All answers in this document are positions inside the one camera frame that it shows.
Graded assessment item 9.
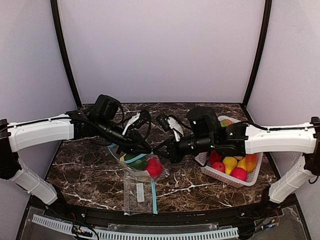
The dark green toy pepper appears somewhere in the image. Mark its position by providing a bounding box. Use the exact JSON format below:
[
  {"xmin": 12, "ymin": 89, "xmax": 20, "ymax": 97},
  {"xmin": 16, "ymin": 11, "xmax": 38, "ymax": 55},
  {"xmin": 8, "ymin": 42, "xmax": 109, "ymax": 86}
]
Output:
[{"xmin": 126, "ymin": 156, "xmax": 148, "ymax": 171}]

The red toy apple large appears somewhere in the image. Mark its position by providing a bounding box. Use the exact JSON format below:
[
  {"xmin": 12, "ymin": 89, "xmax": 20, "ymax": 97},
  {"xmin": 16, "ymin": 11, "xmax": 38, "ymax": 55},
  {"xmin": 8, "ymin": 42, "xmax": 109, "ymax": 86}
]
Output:
[{"xmin": 145, "ymin": 158, "xmax": 163, "ymax": 178}]

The large clear zip bag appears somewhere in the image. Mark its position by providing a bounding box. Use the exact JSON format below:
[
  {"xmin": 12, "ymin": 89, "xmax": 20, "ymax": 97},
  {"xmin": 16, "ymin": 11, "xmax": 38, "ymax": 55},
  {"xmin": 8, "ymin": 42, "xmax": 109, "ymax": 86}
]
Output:
[{"xmin": 107, "ymin": 144, "xmax": 170, "ymax": 183}]

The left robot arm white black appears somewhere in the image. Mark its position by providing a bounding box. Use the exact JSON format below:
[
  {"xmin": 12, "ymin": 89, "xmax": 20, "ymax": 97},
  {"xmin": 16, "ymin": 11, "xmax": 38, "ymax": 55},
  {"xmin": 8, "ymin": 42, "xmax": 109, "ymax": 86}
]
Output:
[{"xmin": 0, "ymin": 94, "xmax": 152, "ymax": 206}]

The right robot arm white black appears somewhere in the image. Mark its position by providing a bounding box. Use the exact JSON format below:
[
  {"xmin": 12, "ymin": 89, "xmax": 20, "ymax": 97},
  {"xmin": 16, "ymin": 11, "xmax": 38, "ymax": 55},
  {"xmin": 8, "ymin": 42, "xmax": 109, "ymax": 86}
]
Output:
[{"xmin": 153, "ymin": 106, "xmax": 320, "ymax": 204}]

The small clear zip bag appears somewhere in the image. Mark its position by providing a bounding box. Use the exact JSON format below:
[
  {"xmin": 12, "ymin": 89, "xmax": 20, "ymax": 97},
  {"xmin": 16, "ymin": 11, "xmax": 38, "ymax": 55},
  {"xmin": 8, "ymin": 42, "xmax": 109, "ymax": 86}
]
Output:
[{"xmin": 123, "ymin": 173, "xmax": 158, "ymax": 216}]

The white plastic basket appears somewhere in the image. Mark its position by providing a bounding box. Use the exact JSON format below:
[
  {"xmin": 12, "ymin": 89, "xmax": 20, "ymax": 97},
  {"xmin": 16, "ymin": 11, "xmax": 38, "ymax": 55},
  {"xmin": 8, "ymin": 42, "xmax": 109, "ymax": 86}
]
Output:
[{"xmin": 194, "ymin": 115, "xmax": 265, "ymax": 189}]

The red toy fruit left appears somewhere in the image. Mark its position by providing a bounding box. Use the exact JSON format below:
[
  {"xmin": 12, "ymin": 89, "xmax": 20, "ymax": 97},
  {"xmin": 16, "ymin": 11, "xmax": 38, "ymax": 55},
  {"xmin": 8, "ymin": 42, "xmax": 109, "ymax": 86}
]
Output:
[{"xmin": 208, "ymin": 151, "xmax": 223, "ymax": 165}]

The red toy fruit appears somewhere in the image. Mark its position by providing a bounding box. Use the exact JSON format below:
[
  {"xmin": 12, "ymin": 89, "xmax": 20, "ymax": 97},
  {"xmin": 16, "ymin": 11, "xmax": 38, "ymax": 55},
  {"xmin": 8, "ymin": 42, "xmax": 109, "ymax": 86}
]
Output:
[
  {"xmin": 208, "ymin": 151, "xmax": 223, "ymax": 165},
  {"xmin": 230, "ymin": 167, "xmax": 248, "ymax": 182}
]

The brown toy potato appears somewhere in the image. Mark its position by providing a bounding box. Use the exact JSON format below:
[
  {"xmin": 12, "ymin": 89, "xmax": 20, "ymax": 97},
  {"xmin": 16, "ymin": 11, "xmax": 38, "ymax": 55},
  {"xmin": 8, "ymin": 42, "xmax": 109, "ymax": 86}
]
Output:
[{"xmin": 220, "ymin": 119, "xmax": 233, "ymax": 127}]

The red toy fruit front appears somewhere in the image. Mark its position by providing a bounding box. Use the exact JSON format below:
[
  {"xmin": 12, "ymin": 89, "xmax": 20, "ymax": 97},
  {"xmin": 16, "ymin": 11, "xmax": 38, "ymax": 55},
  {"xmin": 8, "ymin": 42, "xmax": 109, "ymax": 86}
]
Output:
[{"xmin": 230, "ymin": 167, "xmax": 248, "ymax": 182}]

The yellow toy lemon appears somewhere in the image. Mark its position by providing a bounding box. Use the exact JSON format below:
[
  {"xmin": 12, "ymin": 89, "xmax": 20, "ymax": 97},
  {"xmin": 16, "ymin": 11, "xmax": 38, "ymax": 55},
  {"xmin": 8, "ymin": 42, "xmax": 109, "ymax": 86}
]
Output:
[{"xmin": 237, "ymin": 157, "xmax": 247, "ymax": 171}]

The orange toy carrot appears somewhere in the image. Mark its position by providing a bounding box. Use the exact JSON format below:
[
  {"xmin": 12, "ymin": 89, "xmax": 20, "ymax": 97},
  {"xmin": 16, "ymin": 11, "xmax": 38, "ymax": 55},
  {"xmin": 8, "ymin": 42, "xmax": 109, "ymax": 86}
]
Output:
[{"xmin": 245, "ymin": 153, "xmax": 258, "ymax": 173}]

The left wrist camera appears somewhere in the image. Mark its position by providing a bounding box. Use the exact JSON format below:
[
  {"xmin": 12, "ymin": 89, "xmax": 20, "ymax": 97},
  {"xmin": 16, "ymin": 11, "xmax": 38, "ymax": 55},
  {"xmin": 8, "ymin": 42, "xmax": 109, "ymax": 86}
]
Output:
[{"xmin": 122, "ymin": 110, "xmax": 151, "ymax": 138}]

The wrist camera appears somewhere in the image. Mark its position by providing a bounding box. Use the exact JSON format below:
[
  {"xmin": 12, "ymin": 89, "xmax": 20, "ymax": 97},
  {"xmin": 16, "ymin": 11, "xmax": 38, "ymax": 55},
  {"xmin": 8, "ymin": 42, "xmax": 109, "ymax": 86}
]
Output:
[
  {"xmin": 156, "ymin": 113, "xmax": 184, "ymax": 142},
  {"xmin": 122, "ymin": 110, "xmax": 151, "ymax": 138}
]

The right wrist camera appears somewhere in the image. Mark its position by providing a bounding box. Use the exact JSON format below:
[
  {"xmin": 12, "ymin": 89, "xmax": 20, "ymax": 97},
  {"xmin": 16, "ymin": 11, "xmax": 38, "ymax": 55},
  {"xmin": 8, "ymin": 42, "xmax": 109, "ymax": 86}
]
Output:
[{"xmin": 156, "ymin": 113, "xmax": 184, "ymax": 142}]

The black front rail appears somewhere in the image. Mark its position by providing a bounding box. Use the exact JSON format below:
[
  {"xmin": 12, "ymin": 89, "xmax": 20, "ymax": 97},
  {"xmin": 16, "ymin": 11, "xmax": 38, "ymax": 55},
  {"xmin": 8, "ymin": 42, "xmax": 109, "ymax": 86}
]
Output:
[{"xmin": 46, "ymin": 195, "xmax": 294, "ymax": 226}]

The white slotted cable duct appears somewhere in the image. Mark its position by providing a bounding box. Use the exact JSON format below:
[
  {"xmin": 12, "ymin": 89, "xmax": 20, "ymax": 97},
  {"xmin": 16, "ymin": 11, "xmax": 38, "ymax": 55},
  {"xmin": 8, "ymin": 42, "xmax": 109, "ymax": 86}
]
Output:
[{"xmin": 31, "ymin": 214, "xmax": 239, "ymax": 240}]

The black corner frame post left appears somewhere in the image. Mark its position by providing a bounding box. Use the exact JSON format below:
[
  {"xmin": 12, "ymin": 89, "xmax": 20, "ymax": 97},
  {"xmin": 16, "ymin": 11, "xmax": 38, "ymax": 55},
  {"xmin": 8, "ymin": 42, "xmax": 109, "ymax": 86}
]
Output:
[{"xmin": 50, "ymin": 0, "xmax": 83, "ymax": 109}]

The black corner frame post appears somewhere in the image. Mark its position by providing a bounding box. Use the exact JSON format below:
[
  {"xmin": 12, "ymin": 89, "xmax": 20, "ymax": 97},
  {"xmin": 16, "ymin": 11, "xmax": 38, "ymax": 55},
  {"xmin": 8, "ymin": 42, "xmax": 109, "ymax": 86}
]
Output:
[
  {"xmin": 50, "ymin": 0, "xmax": 83, "ymax": 109},
  {"xmin": 242, "ymin": 0, "xmax": 273, "ymax": 109}
]

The black corner frame post right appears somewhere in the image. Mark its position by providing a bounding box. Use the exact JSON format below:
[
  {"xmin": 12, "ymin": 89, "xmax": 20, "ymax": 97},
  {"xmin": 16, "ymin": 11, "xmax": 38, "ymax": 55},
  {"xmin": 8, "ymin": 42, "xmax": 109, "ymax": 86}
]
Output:
[{"xmin": 242, "ymin": 0, "xmax": 273, "ymax": 109}]

